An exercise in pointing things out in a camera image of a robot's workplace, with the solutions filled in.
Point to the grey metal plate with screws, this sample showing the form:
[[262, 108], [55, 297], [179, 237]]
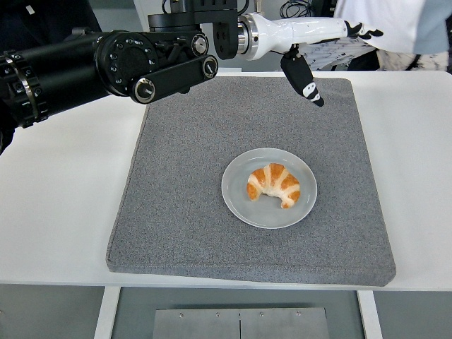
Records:
[[240, 325]]

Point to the grey felt mat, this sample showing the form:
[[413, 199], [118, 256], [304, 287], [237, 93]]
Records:
[[183, 229]]

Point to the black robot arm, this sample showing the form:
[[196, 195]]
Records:
[[70, 70]]

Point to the golden croissant bread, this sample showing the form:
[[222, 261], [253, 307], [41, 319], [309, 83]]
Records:
[[275, 182]]

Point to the pale grey round plate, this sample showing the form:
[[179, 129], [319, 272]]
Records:
[[236, 190]]

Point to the person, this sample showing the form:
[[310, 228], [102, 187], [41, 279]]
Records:
[[406, 21], [53, 16]]

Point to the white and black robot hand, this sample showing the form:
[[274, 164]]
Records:
[[282, 31]]

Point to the black jacket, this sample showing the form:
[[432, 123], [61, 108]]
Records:
[[363, 60]]

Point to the white table leg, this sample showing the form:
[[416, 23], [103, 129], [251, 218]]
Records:
[[106, 314], [370, 318]]

